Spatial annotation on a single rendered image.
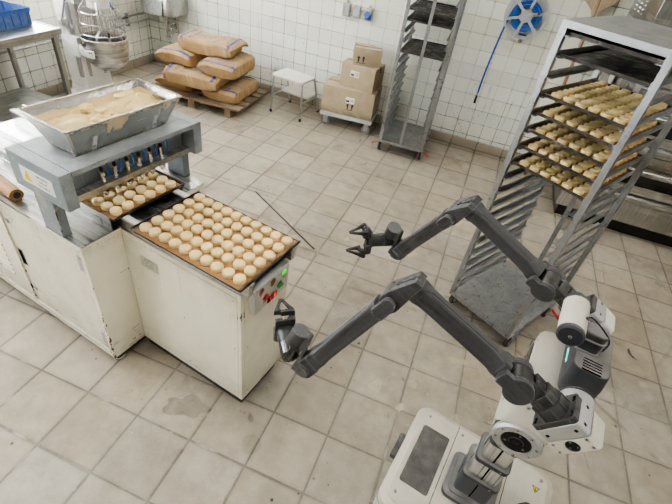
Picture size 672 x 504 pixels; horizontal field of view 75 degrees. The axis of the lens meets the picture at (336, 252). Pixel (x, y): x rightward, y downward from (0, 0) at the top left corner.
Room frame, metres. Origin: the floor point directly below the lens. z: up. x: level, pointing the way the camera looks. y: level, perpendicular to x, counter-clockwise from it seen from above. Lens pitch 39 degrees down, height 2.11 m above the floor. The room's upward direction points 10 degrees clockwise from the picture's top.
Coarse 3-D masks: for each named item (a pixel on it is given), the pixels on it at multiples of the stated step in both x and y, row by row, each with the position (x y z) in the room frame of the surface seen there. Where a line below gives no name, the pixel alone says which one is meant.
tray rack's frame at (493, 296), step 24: (576, 24) 2.16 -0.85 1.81; (600, 24) 2.22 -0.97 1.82; (624, 24) 2.34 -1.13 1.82; (648, 24) 2.48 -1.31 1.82; (648, 48) 1.94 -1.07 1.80; (600, 72) 2.63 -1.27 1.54; (624, 192) 2.31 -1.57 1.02; (552, 240) 2.48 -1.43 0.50; (504, 264) 2.59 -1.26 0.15; (576, 264) 2.31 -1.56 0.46; (480, 288) 2.28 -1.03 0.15; (504, 288) 2.32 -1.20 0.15; (528, 288) 2.36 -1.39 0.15; (480, 312) 2.04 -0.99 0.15; (504, 312) 2.08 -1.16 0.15; (528, 312) 2.12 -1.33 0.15
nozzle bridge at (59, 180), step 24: (168, 120) 1.90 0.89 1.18; (192, 120) 1.94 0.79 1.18; (24, 144) 1.48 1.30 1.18; (48, 144) 1.51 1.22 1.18; (120, 144) 1.60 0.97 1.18; (144, 144) 1.65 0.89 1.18; (168, 144) 1.86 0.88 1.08; (192, 144) 1.91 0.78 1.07; (24, 168) 1.39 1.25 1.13; (48, 168) 1.34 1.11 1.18; (72, 168) 1.37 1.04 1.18; (96, 168) 1.51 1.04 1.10; (144, 168) 1.67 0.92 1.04; (168, 168) 2.00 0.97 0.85; (48, 192) 1.34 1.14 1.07; (72, 192) 1.32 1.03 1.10; (96, 192) 1.44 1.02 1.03; (48, 216) 1.36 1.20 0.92
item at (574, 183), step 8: (520, 160) 2.24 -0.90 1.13; (528, 160) 2.21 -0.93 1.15; (536, 160) 2.24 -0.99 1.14; (544, 160) 2.24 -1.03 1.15; (528, 168) 2.15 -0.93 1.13; (536, 168) 2.13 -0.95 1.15; (544, 168) 2.17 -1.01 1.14; (552, 168) 2.16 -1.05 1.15; (560, 168) 2.18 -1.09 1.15; (544, 176) 2.08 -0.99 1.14; (552, 176) 2.06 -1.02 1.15; (560, 176) 2.08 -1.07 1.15; (568, 176) 2.11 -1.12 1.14; (576, 176) 2.11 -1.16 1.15; (616, 176) 2.23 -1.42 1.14; (560, 184) 2.03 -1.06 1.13; (568, 184) 2.00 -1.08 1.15; (576, 184) 2.03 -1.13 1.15; (584, 184) 2.05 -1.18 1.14; (576, 192) 1.95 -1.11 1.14; (584, 192) 1.99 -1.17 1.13
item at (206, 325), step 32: (128, 256) 1.46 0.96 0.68; (160, 256) 1.37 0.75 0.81; (160, 288) 1.38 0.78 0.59; (192, 288) 1.29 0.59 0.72; (224, 288) 1.22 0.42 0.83; (160, 320) 1.40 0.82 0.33; (192, 320) 1.30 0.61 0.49; (224, 320) 1.22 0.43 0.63; (256, 320) 1.27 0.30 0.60; (192, 352) 1.31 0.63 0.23; (224, 352) 1.22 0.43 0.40; (256, 352) 1.28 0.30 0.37; (224, 384) 1.23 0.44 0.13; (256, 384) 1.33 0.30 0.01
